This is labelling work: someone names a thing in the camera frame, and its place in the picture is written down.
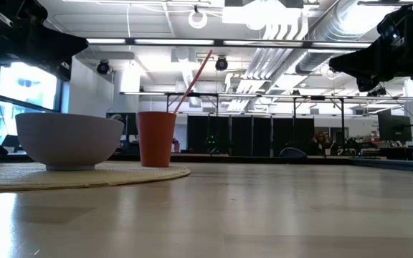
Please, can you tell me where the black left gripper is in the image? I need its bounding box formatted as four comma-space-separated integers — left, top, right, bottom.
0, 24, 89, 82

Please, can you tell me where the red plastic cup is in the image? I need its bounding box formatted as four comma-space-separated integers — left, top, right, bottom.
136, 111, 177, 168

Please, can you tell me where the red drinking straw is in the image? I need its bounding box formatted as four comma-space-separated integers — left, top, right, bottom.
173, 49, 214, 115

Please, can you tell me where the black ceiling spotlight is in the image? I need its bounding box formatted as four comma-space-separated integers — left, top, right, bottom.
96, 59, 111, 75
215, 56, 229, 72

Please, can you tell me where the black flat monitor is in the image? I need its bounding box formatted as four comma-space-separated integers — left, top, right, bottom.
377, 109, 413, 143

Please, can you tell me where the person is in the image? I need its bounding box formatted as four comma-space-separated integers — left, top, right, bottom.
310, 130, 338, 156

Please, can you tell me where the dark blue chair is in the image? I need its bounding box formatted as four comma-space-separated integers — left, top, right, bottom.
279, 147, 308, 158

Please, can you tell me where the round woven straw placemat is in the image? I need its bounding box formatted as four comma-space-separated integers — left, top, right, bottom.
0, 161, 191, 193

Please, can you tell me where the black overhead light bar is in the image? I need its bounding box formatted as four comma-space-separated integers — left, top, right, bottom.
84, 37, 372, 49

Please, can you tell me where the silver ventilation duct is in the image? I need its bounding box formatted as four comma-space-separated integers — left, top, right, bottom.
294, 0, 372, 75

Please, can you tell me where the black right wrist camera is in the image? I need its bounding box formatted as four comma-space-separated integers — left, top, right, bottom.
376, 5, 413, 44

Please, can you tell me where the white hanging ring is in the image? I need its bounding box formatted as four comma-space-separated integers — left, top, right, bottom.
188, 9, 209, 29

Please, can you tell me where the black partition wall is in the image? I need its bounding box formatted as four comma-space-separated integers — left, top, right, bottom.
186, 115, 315, 158

